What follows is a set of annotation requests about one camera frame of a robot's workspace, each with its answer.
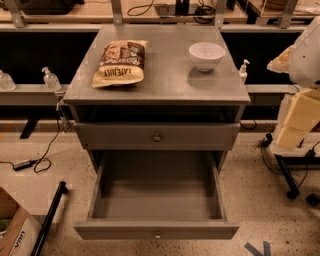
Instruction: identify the closed grey upper drawer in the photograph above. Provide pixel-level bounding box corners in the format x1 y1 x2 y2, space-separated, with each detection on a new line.
75 123 240 151

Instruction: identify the grey drawer cabinet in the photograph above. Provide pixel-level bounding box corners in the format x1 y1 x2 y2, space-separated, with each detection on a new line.
64 25 250 167

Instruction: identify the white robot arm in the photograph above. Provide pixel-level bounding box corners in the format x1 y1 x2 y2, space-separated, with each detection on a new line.
267 16 320 150

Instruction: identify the black stand leg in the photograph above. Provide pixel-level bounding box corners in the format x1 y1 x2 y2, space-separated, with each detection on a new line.
275 155 299 200

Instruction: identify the blue floor tape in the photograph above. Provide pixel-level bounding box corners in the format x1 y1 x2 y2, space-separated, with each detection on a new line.
244 240 272 256

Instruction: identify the black metal bar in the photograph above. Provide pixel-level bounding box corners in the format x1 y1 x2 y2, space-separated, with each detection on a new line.
30 181 68 256

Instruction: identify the clear sanitizer pump bottle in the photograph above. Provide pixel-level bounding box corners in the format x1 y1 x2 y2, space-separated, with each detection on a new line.
42 67 61 91

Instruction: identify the white ceramic bowl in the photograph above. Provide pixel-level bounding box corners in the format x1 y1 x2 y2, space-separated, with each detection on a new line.
189 42 225 72

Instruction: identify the brown chip bag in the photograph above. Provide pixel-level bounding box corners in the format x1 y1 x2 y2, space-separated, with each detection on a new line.
92 40 148 88

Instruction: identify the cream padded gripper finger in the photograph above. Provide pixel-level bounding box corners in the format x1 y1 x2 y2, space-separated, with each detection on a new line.
275 89 320 151
267 45 295 74

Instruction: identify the cardboard box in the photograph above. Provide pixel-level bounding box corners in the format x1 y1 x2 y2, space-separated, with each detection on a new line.
0 187 41 256

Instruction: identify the open grey lower drawer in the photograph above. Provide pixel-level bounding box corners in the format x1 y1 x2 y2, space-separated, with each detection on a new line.
74 151 239 240

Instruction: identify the black power adapter with cable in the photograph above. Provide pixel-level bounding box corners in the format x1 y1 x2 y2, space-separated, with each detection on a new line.
1 100 70 174

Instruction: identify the black cable coil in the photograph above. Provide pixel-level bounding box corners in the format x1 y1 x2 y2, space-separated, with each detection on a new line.
193 0 217 25

